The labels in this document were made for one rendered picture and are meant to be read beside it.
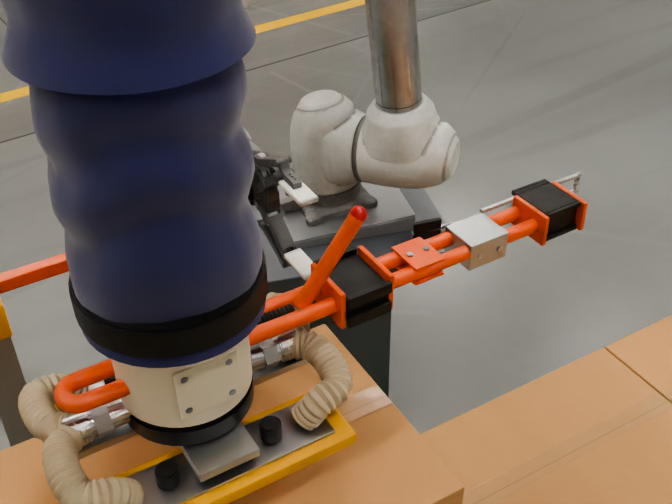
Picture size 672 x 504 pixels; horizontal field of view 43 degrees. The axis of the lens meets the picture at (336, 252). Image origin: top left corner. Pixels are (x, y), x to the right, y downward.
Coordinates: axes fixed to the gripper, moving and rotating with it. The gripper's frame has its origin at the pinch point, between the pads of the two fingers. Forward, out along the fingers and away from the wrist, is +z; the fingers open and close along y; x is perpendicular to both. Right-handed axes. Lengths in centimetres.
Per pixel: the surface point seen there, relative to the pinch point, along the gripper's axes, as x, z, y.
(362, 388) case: -2.2, 11.8, 23.2
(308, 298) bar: 8.2, 15.1, -2.6
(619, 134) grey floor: -234, -140, 122
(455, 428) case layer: -33, -1, 64
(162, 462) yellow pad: 33.0, 22.7, 6.7
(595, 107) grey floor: -244, -165, 122
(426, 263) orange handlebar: -9.6, 16.8, -2.1
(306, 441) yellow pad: 15.6, 26.9, 9.4
